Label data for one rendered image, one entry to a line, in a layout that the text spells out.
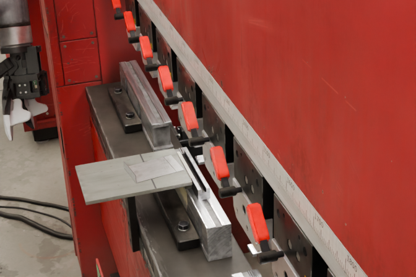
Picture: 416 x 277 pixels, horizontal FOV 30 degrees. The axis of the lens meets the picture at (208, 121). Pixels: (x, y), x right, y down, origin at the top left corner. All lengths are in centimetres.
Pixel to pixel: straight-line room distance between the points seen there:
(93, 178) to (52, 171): 208
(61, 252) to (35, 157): 88
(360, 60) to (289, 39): 21
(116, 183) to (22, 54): 40
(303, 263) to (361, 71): 39
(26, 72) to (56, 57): 96
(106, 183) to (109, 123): 59
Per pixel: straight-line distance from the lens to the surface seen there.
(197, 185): 189
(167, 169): 196
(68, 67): 273
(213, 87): 147
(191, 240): 188
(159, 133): 229
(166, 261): 186
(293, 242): 119
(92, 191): 191
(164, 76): 174
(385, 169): 86
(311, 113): 102
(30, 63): 175
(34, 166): 410
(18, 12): 175
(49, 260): 340
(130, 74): 259
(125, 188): 190
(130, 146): 235
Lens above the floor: 200
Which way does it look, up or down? 27 degrees down
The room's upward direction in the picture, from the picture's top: 2 degrees counter-clockwise
